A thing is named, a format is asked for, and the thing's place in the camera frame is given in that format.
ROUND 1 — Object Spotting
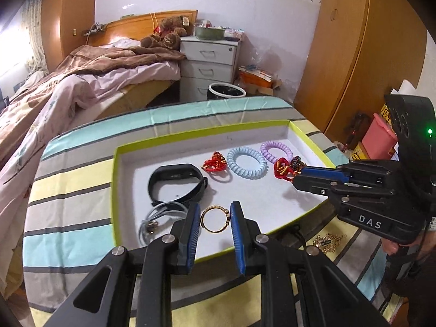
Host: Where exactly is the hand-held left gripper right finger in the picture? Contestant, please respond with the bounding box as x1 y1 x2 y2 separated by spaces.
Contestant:
229 201 389 327

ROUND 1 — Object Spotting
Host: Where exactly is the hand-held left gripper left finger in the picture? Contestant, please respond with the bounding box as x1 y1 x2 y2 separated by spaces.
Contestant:
44 202 201 327

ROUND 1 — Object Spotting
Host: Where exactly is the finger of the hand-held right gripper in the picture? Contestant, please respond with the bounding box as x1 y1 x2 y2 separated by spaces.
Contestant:
301 161 403 183
292 175 400 205

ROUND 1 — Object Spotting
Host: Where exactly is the gold ring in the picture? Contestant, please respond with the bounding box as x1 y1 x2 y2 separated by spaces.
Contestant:
200 206 233 234

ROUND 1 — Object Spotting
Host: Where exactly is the dark beaded bracelet red cord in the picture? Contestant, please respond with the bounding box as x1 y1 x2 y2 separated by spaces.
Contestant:
273 156 306 182

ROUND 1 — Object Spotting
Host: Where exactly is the transparent grey wristband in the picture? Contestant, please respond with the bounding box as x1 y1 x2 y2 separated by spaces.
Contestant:
139 202 189 245

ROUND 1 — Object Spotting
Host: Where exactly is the white tray with green rim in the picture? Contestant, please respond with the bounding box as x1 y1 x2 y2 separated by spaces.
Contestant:
111 119 336 264

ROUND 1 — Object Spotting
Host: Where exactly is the purple spiral hair tie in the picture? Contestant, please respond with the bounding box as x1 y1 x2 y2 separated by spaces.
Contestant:
260 140 293 165

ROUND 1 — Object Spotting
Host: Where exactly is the blue spiral hair tie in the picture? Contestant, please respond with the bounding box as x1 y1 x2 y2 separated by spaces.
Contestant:
227 147 267 180

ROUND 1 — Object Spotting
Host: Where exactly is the black wristband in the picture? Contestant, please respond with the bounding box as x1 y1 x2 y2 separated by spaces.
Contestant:
148 164 209 202

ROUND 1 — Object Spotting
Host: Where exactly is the red cord gold bead bracelet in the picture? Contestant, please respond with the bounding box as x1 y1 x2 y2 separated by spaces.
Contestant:
201 151 228 175

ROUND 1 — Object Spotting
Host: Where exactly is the person's right hand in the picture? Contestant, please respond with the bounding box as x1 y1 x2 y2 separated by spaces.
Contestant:
380 236 401 257

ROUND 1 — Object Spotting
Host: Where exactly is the yellow printed box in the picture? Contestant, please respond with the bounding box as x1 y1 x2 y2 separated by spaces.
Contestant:
349 142 373 161

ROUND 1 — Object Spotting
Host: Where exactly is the black and red tool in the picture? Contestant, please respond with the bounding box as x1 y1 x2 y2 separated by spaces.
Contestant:
343 110 373 151

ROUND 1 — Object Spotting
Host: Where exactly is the pink plastic bin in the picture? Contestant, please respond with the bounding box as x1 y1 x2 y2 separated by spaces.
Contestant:
361 113 398 151

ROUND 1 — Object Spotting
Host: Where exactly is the cardboard box of books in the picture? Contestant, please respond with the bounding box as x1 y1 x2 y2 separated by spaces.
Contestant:
236 65 284 97

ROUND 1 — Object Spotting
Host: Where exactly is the large wooden wardrobe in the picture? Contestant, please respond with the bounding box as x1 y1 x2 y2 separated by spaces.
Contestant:
294 0 428 144

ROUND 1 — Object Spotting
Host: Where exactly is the black and white trash can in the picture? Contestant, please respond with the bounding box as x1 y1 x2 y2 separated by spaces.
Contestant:
206 82 247 102

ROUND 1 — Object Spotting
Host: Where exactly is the white nightstand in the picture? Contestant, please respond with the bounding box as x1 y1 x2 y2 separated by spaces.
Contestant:
179 35 243 103

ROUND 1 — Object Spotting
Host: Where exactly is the green basin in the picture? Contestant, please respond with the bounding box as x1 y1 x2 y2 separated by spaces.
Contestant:
194 25 226 41

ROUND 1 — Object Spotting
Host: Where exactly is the bed with brown blanket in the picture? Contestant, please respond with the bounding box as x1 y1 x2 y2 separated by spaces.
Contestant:
0 39 186 290

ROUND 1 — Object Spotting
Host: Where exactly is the brown teddy bear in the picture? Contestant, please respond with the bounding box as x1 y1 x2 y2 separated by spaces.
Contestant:
140 16 192 50

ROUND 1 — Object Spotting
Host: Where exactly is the wooden headboard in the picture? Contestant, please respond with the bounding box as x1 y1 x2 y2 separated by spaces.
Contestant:
88 10 198 48

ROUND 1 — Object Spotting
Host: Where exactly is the power strip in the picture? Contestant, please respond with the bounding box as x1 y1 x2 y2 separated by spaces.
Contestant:
82 22 110 37

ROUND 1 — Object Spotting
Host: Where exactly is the tall narrow wooden cabinet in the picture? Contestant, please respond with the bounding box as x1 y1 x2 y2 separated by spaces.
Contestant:
40 0 99 76

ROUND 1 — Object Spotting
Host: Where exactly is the floral curtain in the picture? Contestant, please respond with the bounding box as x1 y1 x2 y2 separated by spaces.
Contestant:
20 0 50 76

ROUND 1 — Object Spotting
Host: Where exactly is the window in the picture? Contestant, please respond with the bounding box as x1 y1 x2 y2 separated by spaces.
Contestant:
0 15 35 93

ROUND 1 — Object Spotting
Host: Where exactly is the gold chain bracelet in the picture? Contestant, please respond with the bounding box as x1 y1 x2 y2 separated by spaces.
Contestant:
313 232 347 255

